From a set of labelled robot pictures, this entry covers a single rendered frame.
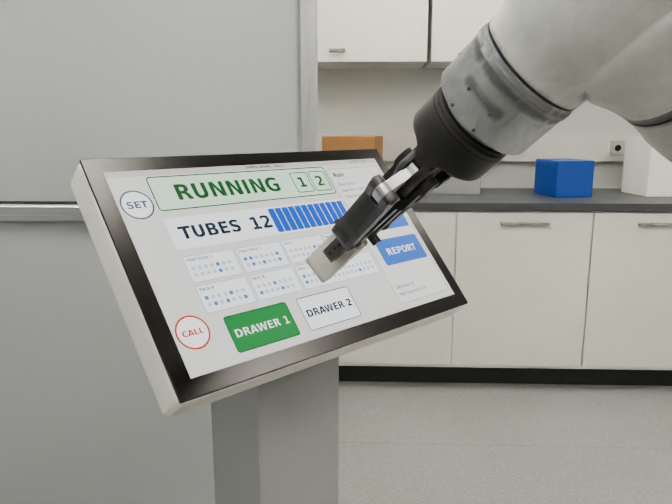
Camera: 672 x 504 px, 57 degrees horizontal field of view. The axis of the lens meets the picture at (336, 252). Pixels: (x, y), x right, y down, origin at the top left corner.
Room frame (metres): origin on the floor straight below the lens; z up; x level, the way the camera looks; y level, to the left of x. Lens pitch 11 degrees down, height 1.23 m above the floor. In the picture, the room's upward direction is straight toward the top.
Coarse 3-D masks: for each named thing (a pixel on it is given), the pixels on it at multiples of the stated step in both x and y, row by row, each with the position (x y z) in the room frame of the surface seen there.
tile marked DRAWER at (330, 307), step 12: (336, 288) 0.81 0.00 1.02; (300, 300) 0.76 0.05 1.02; (312, 300) 0.77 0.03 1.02; (324, 300) 0.78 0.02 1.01; (336, 300) 0.79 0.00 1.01; (348, 300) 0.81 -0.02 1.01; (312, 312) 0.76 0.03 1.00; (324, 312) 0.77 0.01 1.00; (336, 312) 0.78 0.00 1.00; (348, 312) 0.79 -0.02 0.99; (360, 312) 0.80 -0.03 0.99; (312, 324) 0.74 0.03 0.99; (324, 324) 0.75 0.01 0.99
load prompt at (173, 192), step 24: (288, 168) 0.92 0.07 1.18; (312, 168) 0.95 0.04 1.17; (168, 192) 0.76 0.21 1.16; (192, 192) 0.78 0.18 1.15; (216, 192) 0.81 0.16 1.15; (240, 192) 0.83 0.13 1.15; (264, 192) 0.86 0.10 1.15; (288, 192) 0.88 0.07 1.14; (312, 192) 0.91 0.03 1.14; (336, 192) 0.95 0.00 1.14
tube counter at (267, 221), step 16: (256, 208) 0.83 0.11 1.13; (272, 208) 0.84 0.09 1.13; (288, 208) 0.86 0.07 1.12; (304, 208) 0.88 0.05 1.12; (320, 208) 0.90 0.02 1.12; (336, 208) 0.92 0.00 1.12; (256, 224) 0.81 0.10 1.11; (272, 224) 0.82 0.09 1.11; (288, 224) 0.84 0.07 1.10; (304, 224) 0.86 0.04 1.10; (320, 224) 0.88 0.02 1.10
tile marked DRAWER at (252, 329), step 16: (272, 304) 0.73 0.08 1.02; (224, 320) 0.68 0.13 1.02; (240, 320) 0.69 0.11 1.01; (256, 320) 0.70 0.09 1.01; (272, 320) 0.71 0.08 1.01; (288, 320) 0.73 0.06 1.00; (240, 336) 0.67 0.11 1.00; (256, 336) 0.69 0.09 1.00; (272, 336) 0.70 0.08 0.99; (288, 336) 0.71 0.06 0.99; (240, 352) 0.66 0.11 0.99
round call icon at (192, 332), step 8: (200, 312) 0.67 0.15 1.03; (168, 320) 0.64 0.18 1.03; (176, 320) 0.64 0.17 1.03; (184, 320) 0.65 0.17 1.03; (192, 320) 0.66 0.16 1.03; (200, 320) 0.66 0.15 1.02; (176, 328) 0.64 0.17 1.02; (184, 328) 0.64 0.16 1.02; (192, 328) 0.65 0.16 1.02; (200, 328) 0.65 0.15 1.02; (208, 328) 0.66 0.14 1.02; (176, 336) 0.63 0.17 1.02; (184, 336) 0.64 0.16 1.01; (192, 336) 0.64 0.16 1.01; (200, 336) 0.65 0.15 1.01; (208, 336) 0.65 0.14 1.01; (184, 344) 0.63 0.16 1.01; (192, 344) 0.64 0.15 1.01; (200, 344) 0.64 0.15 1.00; (208, 344) 0.65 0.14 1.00; (216, 344) 0.65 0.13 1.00; (184, 352) 0.62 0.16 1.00
